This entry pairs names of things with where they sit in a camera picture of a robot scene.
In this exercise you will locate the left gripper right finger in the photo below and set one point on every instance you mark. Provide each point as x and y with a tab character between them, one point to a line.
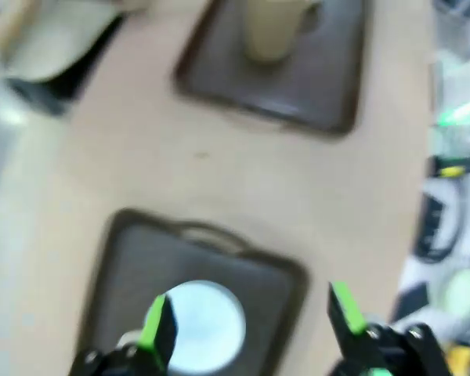
348	313

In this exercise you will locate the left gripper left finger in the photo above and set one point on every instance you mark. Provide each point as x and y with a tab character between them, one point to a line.
152	333

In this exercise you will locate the light blue bowl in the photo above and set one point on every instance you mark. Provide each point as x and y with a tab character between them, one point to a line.
211	325

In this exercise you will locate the tall brown cup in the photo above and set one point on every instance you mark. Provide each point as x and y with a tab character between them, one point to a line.
266	31

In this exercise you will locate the person in beige top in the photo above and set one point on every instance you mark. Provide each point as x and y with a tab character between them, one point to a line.
55	43

